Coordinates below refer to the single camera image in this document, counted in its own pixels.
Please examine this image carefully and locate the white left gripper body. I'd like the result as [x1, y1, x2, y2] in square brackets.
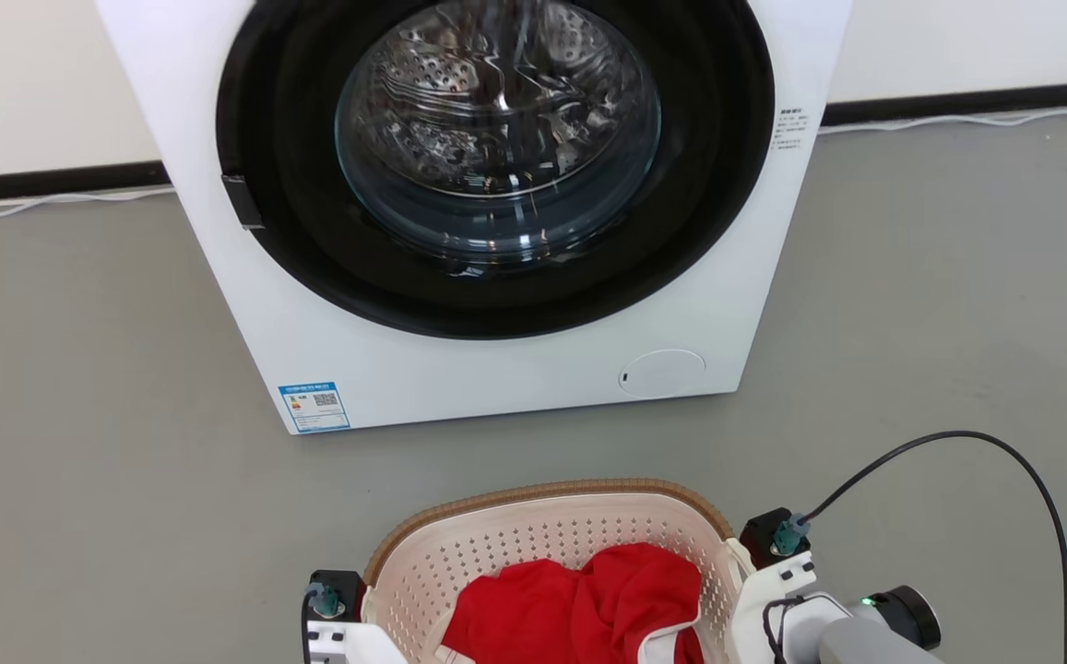
[306, 620, 409, 664]

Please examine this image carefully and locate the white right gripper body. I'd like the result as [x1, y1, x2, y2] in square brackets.
[727, 551, 852, 664]

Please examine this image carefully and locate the beige perforated laundry basket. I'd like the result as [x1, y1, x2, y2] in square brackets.
[362, 478, 757, 664]

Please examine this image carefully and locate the red garment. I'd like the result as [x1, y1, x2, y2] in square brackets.
[441, 542, 707, 664]

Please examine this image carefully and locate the blue energy label sticker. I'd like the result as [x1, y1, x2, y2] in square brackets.
[279, 381, 351, 434]

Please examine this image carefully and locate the round white filter cover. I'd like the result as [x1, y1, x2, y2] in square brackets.
[618, 349, 707, 400]

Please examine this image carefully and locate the white front-load washing machine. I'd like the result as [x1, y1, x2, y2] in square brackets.
[95, 0, 854, 436]

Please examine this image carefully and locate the round black washer door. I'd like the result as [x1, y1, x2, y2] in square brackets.
[216, 0, 777, 340]

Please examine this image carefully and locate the small printed text label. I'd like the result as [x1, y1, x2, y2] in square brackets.
[773, 108, 812, 151]

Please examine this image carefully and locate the black baseboard strip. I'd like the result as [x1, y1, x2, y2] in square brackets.
[822, 79, 1067, 127]
[0, 161, 171, 205]

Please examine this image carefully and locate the steel washing drum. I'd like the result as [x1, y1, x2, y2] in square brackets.
[338, 0, 662, 270]

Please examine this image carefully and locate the long black camera cable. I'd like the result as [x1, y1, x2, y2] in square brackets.
[787, 430, 1067, 664]

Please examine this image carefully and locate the black washer door handle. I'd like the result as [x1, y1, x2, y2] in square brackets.
[221, 173, 265, 231]

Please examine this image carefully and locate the thin white floor cable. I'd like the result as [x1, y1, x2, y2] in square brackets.
[0, 184, 176, 219]
[817, 101, 1067, 136]

